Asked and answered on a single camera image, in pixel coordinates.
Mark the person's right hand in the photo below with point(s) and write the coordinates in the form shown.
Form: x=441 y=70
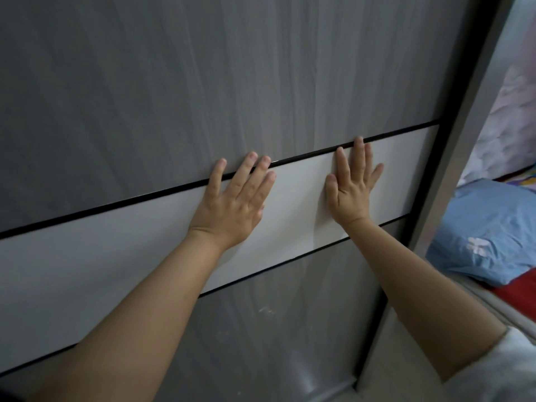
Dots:
x=351 y=192

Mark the person's left hand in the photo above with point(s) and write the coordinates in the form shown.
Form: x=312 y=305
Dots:
x=234 y=205

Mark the grey wardrobe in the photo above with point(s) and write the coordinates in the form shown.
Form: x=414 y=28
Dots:
x=465 y=121

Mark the light blue pillow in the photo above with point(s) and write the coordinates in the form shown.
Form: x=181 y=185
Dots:
x=490 y=221

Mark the grey sliding wardrobe door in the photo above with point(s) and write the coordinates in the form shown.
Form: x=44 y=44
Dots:
x=167 y=79

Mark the colourful feather print pillow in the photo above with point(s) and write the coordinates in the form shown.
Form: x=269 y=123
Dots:
x=528 y=176

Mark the person's right forearm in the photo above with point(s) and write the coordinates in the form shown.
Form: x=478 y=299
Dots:
x=427 y=305

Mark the person's left forearm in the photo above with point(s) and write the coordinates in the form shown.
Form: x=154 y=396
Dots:
x=134 y=326

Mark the white tufted headboard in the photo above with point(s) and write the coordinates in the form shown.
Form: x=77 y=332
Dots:
x=511 y=129

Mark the red floral blanket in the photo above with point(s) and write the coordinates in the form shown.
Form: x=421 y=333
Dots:
x=519 y=297

